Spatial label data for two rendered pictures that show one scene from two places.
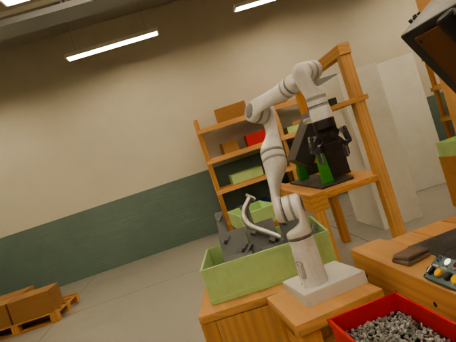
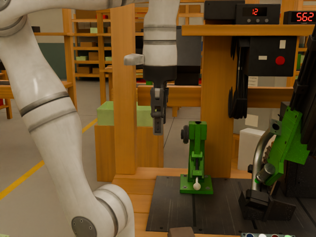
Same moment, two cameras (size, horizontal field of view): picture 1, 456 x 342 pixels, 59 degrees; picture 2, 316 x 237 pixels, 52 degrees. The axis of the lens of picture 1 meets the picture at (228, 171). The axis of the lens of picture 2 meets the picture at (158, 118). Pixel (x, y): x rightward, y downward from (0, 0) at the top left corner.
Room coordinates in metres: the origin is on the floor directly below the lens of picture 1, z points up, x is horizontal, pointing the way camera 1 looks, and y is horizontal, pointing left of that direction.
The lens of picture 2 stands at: (1.23, 0.34, 1.50)
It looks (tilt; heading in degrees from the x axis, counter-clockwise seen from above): 14 degrees down; 283
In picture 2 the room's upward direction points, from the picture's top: straight up
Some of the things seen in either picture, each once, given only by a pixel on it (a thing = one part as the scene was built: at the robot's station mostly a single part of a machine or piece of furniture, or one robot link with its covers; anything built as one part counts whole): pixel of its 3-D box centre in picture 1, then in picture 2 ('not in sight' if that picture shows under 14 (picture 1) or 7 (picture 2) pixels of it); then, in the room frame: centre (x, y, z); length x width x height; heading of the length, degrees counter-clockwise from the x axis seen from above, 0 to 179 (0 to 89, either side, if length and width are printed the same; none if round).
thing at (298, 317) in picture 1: (321, 298); not in sight; (1.43, -0.17, 0.83); 0.32 x 0.32 x 0.04; 11
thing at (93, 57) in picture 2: not in sight; (116, 47); (4.92, -9.98, 1.11); 3.01 x 0.54 x 2.23; 5
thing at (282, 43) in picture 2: not in sight; (268, 55); (1.09, -1.02, 1.42); 0.17 x 0.12 x 0.15; 8
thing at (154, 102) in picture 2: (311, 145); (157, 102); (1.37, -0.30, 1.37); 0.03 x 0.02 x 0.06; 8
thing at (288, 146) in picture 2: not in sight; (293, 138); (1.01, -0.75, 1.17); 0.13 x 0.12 x 0.20; 8
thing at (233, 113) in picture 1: (284, 150); not in sight; (7.79, -1.16, 1.14); 3.01 x 0.54 x 2.28; 95
